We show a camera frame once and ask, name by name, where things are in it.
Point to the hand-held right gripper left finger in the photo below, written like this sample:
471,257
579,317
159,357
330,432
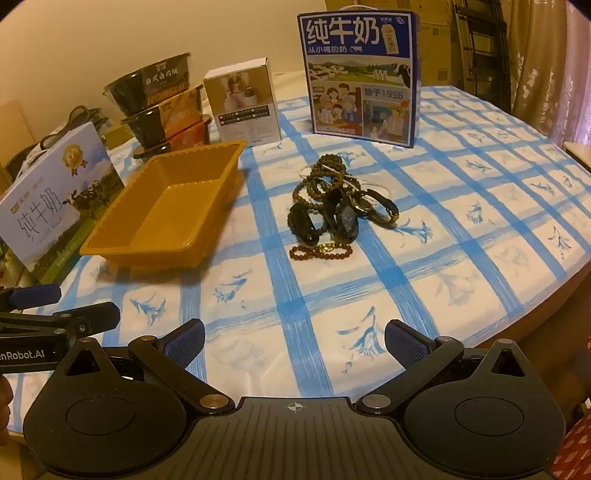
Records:
187,339

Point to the orange instant noodle bowl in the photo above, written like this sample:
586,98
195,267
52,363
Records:
175,115

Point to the blue milk carton box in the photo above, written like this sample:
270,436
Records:
360,83

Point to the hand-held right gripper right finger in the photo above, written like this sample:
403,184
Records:
401,340

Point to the stacked cardboard boxes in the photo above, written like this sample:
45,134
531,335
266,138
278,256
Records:
436,41

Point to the pale blue milk box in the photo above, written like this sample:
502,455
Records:
55,198

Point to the beige curtain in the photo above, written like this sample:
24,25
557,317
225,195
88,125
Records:
549,60

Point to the brown cardboard box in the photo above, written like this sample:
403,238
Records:
14,127

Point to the yellow plastic tray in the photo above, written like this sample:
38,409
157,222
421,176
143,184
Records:
171,212

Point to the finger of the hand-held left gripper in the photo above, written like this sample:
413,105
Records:
34,296
69,321

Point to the black metal rack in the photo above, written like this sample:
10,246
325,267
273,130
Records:
482,50

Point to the white product box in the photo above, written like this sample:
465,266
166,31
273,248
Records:
244,106

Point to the blue checked tablecloth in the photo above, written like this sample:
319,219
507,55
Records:
461,230

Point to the red instant noodle bowl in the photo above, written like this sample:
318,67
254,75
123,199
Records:
196,134

